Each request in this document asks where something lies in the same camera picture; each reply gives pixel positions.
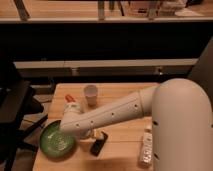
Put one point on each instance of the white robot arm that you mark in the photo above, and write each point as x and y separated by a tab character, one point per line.
182	123

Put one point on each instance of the black office chair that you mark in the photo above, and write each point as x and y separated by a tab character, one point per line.
16	100

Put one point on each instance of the black rectangular remote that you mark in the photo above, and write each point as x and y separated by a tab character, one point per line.
98	144

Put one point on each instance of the green ceramic bowl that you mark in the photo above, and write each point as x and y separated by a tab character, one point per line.
53	143

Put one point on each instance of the orange red marker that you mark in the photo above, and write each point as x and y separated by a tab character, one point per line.
69	98

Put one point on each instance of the clear plastic bottle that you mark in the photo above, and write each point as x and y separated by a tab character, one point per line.
145	157

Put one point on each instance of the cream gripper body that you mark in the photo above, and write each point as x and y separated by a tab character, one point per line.
98	135

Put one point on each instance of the translucent plastic cup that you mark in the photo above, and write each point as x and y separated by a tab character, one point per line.
91	93

